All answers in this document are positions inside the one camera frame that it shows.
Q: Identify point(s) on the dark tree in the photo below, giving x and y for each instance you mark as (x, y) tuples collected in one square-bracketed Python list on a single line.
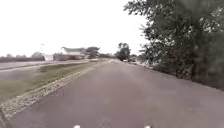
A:
[(123, 51), (92, 51)]

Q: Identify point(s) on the pale gravel strip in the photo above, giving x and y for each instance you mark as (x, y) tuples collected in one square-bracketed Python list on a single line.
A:
[(30, 96)]

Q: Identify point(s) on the grass strip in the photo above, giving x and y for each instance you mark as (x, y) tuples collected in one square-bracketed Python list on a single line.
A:
[(41, 78)]

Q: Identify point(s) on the row of trees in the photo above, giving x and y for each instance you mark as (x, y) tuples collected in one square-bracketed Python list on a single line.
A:
[(186, 36)]

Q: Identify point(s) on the grey asphalt road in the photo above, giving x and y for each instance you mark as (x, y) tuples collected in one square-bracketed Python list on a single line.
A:
[(126, 96)]

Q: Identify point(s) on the dark hedge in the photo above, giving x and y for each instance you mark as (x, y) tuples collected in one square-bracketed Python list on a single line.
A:
[(20, 59)]

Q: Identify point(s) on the building with pale roof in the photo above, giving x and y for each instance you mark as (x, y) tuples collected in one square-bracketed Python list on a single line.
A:
[(74, 51)]

